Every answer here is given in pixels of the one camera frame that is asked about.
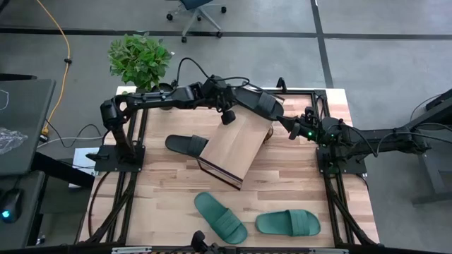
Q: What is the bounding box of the black plant pot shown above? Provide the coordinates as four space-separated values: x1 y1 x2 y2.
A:
150 82 176 111

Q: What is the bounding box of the black computer mouse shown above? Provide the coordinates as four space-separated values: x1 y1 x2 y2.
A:
0 188 24 224

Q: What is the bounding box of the office chair with wheels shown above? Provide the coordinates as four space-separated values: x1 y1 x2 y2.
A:
165 0 227 44

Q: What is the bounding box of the green leafy tree plant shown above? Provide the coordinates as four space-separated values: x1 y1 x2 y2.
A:
107 33 174 92

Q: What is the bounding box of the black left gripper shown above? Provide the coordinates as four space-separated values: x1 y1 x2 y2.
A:
200 74 249 111

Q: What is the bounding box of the clear plastic bag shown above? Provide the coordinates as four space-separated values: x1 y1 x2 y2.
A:
0 126 29 155

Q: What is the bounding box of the yellow cable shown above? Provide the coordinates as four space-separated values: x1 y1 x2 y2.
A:
36 0 71 137

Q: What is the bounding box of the black low desk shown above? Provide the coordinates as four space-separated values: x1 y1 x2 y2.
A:
0 171 47 250

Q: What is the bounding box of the wooden shelf with black frame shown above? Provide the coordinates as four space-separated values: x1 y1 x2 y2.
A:
196 87 283 191

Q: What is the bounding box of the black rubber slide sandal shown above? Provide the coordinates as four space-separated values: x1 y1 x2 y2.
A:
233 84 285 121
165 134 210 158

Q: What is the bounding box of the black leader arm handle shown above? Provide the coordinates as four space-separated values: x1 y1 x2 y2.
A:
190 230 222 254

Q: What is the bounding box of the black side desk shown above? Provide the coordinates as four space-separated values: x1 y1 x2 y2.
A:
0 78 57 177

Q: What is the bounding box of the white box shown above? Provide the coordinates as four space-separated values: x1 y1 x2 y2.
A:
72 147 102 190

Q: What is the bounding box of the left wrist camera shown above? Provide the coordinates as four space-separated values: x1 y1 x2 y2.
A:
220 109 237 126

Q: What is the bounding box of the black aluminium table frame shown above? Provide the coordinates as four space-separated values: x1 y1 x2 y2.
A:
79 77 381 254

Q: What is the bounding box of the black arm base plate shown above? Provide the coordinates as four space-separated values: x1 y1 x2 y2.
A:
316 146 368 176
94 145 145 173

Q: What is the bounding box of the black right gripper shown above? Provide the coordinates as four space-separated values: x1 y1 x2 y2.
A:
276 107 321 142

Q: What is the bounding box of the grey metal stand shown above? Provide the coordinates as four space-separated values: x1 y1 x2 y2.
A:
411 87 452 205

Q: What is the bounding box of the green rubber slide sandal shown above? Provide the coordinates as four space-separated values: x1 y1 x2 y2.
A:
255 209 322 237
194 191 249 245

